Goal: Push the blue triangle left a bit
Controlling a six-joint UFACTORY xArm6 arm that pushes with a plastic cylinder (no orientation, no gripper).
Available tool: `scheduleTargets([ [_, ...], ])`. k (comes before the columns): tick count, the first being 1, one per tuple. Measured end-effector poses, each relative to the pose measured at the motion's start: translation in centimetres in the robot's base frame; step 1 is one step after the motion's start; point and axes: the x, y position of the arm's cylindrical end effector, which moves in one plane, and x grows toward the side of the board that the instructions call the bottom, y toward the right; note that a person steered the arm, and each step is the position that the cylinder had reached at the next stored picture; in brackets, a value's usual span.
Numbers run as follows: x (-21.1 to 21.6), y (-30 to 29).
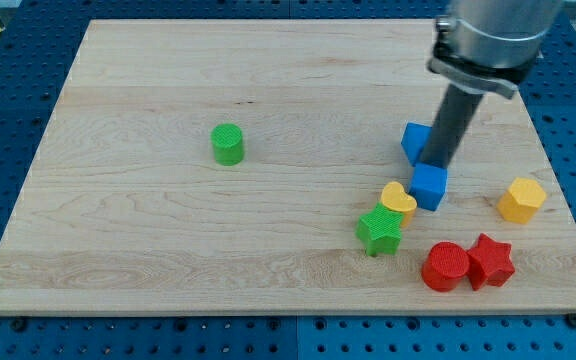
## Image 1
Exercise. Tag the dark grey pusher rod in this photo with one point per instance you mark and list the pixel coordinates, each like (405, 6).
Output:
(450, 124)

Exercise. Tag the blue triangle block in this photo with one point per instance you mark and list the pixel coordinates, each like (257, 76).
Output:
(413, 140)

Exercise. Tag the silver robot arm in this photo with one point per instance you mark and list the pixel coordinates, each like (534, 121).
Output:
(481, 46)

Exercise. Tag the blue cube block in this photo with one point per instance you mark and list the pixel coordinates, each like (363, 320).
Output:
(428, 186)

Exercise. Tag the yellow heart block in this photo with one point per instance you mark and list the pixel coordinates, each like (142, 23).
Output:
(395, 198)

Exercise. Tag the yellow hexagon block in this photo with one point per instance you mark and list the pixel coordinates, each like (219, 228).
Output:
(521, 200)

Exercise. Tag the green star block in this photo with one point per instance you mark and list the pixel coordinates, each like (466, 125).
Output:
(380, 230)

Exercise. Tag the red star block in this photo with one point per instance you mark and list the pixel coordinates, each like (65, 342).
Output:
(490, 263)

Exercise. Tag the red cylinder block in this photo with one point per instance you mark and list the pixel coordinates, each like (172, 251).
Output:
(445, 266)

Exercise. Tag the green cylinder block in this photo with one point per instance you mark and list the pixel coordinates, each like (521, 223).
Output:
(228, 144)

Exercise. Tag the wooden board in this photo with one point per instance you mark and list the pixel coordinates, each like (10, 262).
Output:
(125, 212)

